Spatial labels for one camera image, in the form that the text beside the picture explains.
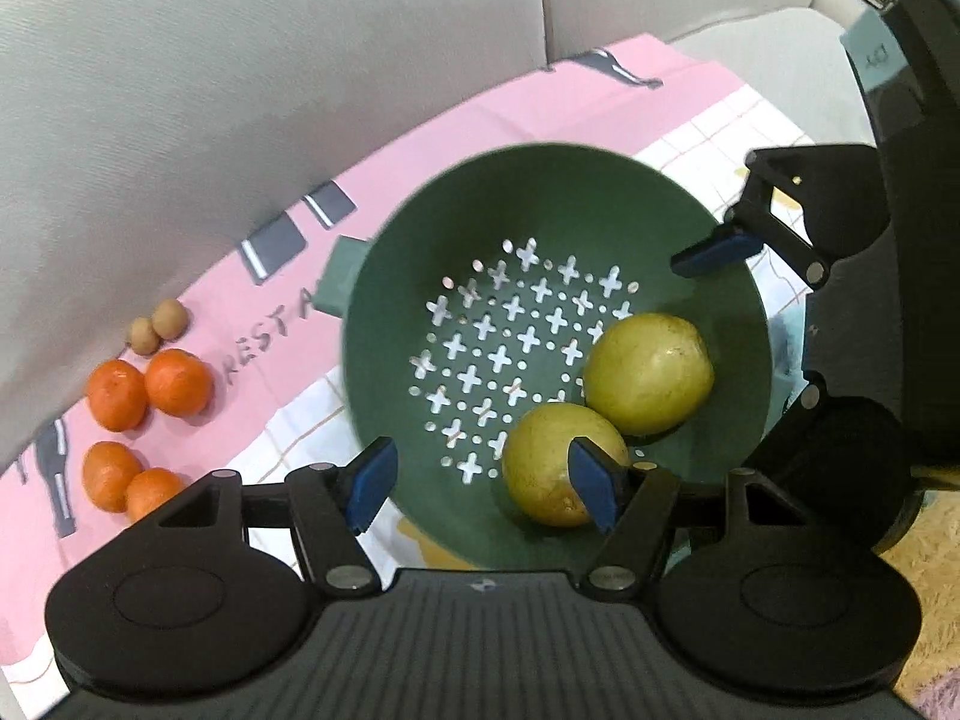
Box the fluffy beige pink rug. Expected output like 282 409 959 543
892 491 960 720

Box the green plastic colander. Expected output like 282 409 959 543
315 142 773 571

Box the orange tangerine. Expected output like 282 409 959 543
88 360 149 432
81 441 143 512
144 349 214 419
124 467 187 524

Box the pink printed blanket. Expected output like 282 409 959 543
0 34 818 720

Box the beige sofa seat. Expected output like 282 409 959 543
667 11 880 155

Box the yellow lemon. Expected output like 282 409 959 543
501 403 631 528
583 313 716 437

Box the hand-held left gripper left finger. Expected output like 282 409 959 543
154 436 398 599

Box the large grey sofa backrest cushion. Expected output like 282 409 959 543
0 0 552 466

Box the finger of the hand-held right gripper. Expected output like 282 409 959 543
780 373 832 445
670 148 830 287

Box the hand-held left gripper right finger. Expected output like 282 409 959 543
568 436 815 601

